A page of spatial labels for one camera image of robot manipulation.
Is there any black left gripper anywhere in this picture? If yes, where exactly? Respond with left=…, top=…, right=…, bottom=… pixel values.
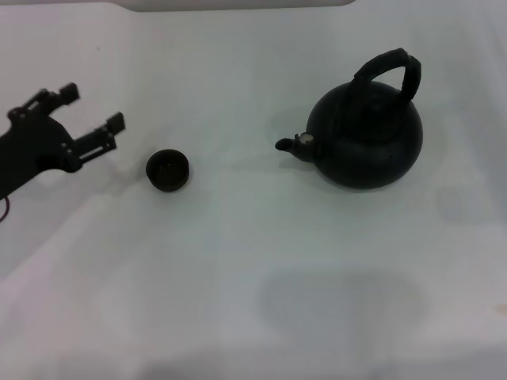
left=0, top=82, right=126, bottom=201

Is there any small dark teacup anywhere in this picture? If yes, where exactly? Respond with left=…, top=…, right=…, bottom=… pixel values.
left=145, top=148, right=191, bottom=193

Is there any black round teapot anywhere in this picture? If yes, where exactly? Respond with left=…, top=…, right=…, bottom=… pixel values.
left=274, top=47, right=425, bottom=193

